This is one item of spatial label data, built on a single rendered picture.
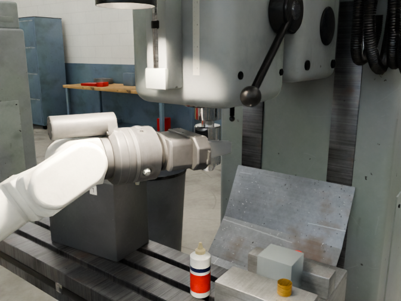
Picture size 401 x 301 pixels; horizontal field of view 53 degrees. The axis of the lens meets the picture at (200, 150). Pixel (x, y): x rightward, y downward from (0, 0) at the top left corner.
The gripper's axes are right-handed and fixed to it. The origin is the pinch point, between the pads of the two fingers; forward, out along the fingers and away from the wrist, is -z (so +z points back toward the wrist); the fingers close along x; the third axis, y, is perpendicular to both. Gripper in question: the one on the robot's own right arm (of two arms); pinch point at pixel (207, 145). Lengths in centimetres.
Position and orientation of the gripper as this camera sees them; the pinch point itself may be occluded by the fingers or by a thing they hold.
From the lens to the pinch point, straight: 71.0
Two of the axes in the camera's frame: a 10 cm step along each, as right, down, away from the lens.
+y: -0.1, 9.7, 2.3
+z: -8.5, 1.1, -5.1
